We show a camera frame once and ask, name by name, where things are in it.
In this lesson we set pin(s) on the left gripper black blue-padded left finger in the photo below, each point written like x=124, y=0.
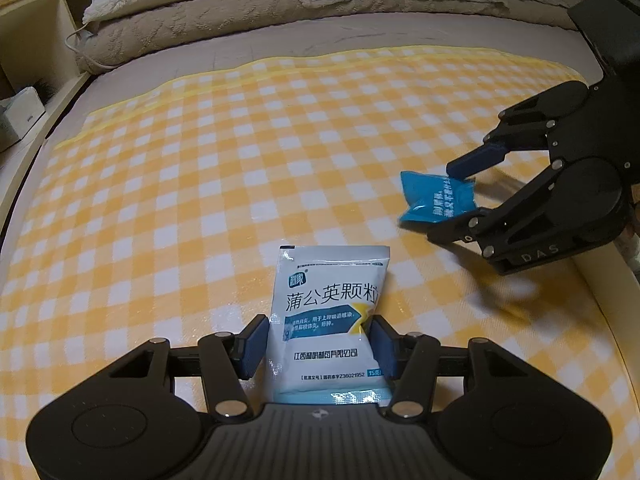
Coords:
x=226, y=360

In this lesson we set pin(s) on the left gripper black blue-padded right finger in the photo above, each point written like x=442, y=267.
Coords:
x=408, y=361

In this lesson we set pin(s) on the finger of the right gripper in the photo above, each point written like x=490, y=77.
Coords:
x=526, y=210
x=521, y=127

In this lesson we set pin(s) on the small blue sachet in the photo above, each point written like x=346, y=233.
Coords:
x=433, y=199

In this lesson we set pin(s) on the white blue medicine packet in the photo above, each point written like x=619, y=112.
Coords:
x=317, y=350

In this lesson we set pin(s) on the yellow white checkered blanket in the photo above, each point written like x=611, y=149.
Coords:
x=164, y=216

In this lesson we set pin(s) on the beige folded mattress pad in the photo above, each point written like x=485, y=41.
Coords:
x=109, y=44

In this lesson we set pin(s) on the white tissue box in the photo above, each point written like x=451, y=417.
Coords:
x=18, y=115

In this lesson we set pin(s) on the wooden shelf unit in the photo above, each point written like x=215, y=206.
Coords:
x=34, y=56

